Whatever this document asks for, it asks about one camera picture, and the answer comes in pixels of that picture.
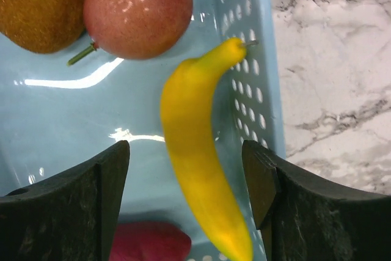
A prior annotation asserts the single yellow banana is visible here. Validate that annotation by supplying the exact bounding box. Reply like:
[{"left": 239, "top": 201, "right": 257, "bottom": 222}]
[{"left": 160, "top": 37, "right": 254, "bottom": 260}]

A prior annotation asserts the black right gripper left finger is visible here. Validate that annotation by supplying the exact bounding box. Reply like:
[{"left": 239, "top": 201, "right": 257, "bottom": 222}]
[{"left": 1, "top": 141, "right": 130, "bottom": 260}]

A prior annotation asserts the brown kiwi fruit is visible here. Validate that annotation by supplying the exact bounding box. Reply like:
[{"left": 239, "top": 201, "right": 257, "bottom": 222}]
[{"left": 1, "top": 0, "right": 84, "bottom": 54}]

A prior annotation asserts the light blue plastic basket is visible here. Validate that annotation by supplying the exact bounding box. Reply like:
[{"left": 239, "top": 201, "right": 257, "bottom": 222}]
[{"left": 1, "top": 0, "right": 285, "bottom": 260}]

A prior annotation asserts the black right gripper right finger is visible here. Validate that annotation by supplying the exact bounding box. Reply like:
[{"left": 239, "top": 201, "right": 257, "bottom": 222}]
[{"left": 242, "top": 141, "right": 390, "bottom": 260}]

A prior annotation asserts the magenta sweet potato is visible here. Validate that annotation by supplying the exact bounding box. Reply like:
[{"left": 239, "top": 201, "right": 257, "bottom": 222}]
[{"left": 109, "top": 221, "right": 192, "bottom": 261}]

